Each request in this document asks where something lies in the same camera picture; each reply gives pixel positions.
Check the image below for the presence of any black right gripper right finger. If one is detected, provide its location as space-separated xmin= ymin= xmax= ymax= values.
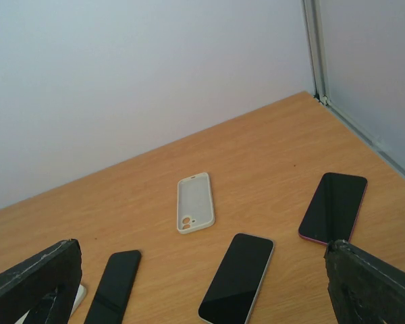
xmin=324 ymin=240 xmax=405 ymax=323

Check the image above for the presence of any black phone silver edge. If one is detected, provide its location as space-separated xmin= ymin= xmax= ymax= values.
xmin=198 ymin=233 xmax=275 ymax=324

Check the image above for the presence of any black phone dark edge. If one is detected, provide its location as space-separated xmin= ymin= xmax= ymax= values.
xmin=84 ymin=250 xmax=142 ymax=324

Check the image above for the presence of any white phone case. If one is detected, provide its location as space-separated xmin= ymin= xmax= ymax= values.
xmin=176 ymin=172 xmax=215 ymax=234
xmin=16 ymin=284 xmax=87 ymax=324

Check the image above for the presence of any aluminium corner post right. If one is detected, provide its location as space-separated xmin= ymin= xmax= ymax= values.
xmin=303 ymin=1 xmax=405 ymax=178

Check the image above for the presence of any black phone pink edge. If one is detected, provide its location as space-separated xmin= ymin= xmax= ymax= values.
xmin=298 ymin=172 xmax=368 ymax=245

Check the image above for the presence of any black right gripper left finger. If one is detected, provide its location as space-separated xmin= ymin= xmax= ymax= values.
xmin=0 ymin=239 xmax=82 ymax=323

